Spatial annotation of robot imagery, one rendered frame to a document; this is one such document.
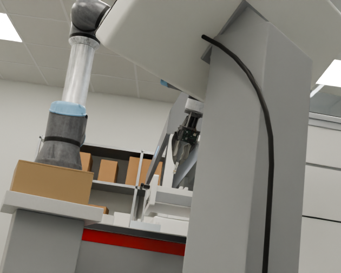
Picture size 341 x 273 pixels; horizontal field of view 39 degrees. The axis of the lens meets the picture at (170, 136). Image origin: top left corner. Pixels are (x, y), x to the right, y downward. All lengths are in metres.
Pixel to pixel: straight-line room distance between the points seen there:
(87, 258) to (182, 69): 1.14
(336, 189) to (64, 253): 0.78
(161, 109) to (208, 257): 5.61
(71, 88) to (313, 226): 0.94
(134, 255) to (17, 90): 5.00
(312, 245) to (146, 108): 5.15
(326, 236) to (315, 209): 0.07
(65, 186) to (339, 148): 0.79
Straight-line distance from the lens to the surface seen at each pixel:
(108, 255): 1.90
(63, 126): 1.56
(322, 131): 1.42
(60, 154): 1.53
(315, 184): 1.37
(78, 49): 1.82
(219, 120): 0.82
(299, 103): 0.89
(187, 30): 0.87
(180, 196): 1.69
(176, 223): 2.62
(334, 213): 1.38
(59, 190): 1.49
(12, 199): 1.43
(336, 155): 1.41
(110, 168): 5.70
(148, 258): 1.90
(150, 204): 1.66
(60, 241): 1.47
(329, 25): 1.10
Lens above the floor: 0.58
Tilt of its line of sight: 16 degrees up
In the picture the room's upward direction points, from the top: 9 degrees clockwise
